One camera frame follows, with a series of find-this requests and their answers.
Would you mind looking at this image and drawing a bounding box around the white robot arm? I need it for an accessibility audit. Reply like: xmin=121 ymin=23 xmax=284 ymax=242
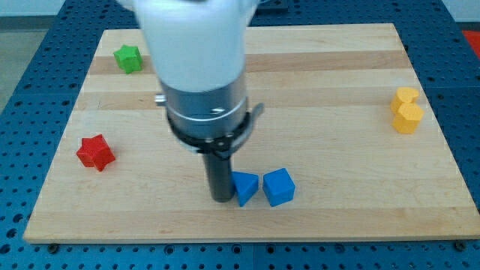
xmin=118 ymin=0 xmax=263 ymax=157

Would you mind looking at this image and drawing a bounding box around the wooden board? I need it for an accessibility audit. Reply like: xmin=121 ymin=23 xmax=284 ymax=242
xmin=24 ymin=23 xmax=479 ymax=244

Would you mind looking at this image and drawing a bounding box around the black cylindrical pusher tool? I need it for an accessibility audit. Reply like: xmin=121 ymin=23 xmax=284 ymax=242
xmin=202 ymin=152 xmax=236 ymax=203

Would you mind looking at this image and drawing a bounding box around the blue triangle block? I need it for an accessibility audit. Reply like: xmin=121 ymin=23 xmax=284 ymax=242
xmin=232 ymin=172 xmax=260 ymax=207

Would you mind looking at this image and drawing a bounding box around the blue cube block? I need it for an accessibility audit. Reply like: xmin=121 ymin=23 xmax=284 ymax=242
xmin=262 ymin=168 xmax=296 ymax=207

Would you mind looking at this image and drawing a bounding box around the green star block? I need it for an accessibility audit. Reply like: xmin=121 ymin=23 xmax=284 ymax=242
xmin=113 ymin=45 xmax=143 ymax=74

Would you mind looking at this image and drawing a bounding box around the red star block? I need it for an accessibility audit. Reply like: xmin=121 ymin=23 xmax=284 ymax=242
xmin=76 ymin=134 xmax=116 ymax=172

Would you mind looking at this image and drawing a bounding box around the yellow heart block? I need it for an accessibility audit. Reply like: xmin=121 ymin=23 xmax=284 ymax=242
xmin=390 ymin=87 xmax=420 ymax=114

